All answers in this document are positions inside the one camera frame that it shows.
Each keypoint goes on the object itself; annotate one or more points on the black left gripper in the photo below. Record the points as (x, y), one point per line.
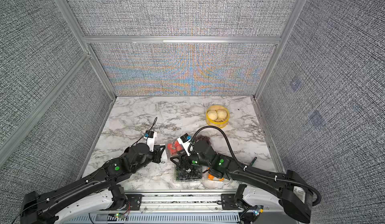
(157, 152)

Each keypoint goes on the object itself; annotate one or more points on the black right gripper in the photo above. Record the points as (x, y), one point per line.
(183, 159)

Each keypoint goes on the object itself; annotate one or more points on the white sticker sheet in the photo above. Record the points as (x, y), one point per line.
(164, 157)

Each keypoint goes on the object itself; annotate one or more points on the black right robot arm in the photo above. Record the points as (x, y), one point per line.
(295, 196)

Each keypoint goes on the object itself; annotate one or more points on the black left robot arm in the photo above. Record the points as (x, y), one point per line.
(100, 190)

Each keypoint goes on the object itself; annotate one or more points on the clear box dark grapes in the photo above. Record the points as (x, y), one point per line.
(188, 177)

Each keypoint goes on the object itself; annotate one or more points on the clear box red strawberries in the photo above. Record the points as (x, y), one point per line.
(173, 148)

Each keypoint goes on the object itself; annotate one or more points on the clear box orange kumquats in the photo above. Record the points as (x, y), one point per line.
(213, 178)

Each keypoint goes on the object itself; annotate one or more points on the clear box mixed grapes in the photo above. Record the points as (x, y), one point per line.
(203, 138)

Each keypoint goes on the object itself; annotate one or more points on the left steamed bun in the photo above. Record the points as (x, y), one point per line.
(212, 115)

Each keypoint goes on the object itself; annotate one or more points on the steamed bun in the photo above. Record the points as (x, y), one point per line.
(212, 115)
(222, 114)

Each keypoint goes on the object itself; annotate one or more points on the yellow bamboo steamer basket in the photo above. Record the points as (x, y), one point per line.
(217, 123)

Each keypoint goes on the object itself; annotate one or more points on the right steamed bun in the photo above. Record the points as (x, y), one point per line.
(222, 114)

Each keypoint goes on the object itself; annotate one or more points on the aluminium front rail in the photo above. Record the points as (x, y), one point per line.
(270, 212)

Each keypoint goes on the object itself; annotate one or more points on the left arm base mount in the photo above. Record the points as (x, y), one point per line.
(133, 202)

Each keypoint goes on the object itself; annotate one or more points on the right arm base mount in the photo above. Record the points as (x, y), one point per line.
(228, 202)

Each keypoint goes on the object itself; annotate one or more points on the grey perforated cable tray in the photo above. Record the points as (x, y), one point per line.
(157, 218)

